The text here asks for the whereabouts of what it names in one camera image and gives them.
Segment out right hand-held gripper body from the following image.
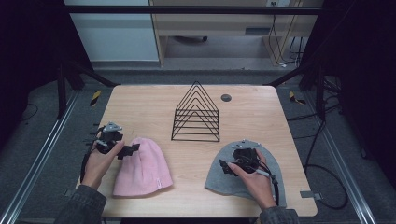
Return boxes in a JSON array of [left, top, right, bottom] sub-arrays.
[[231, 139, 262, 175]]

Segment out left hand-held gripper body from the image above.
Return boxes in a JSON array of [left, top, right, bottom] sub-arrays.
[[90, 121, 125, 155]]

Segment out gray knit beanie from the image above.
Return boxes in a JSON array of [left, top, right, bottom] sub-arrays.
[[204, 140, 288, 209]]

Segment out pink knit beanie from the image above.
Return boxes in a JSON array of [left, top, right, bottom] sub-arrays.
[[112, 137, 174, 198]]

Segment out black wire rack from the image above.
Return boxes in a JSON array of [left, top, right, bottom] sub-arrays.
[[170, 80, 221, 143]]

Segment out person's left hand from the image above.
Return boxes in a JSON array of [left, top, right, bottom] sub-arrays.
[[81, 132, 126, 191]]

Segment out person's right hand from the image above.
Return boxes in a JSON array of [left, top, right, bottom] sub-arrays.
[[227, 148, 278, 211]]

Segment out yellow black hazard tape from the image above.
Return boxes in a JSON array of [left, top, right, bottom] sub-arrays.
[[289, 91, 306, 105], [90, 90, 103, 107]]

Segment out black metal stand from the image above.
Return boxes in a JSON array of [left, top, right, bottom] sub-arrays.
[[57, 59, 120, 119], [267, 62, 326, 120]]

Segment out gray tape strip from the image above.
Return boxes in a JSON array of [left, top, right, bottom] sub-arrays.
[[300, 190, 323, 201]]

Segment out white cabinet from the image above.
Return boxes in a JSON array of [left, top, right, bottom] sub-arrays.
[[64, 0, 160, 63]]

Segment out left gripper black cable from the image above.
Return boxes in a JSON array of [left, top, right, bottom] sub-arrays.
[[79, 141, 98, 184]]

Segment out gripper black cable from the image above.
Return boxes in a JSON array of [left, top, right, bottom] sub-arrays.
[[255, 168, 280, 207], [79, 141, 98, 184]]

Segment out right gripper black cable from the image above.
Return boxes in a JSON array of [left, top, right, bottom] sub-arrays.
[[255, 168, 280, 207]]

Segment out aluminium floor rail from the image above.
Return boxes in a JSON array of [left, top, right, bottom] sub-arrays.
[[303, 91, 377, 224], [0, 90, 80, 224]]

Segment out thin black floor cable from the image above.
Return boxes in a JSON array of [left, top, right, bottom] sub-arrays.
[[20, 102, 39, 122]]

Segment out hanging desk cables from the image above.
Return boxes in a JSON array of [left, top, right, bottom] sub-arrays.
[[269, 2, 304, 68]]

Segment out black horizontal frame bar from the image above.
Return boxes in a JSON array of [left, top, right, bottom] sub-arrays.
[[64, 5, 323, 16]]

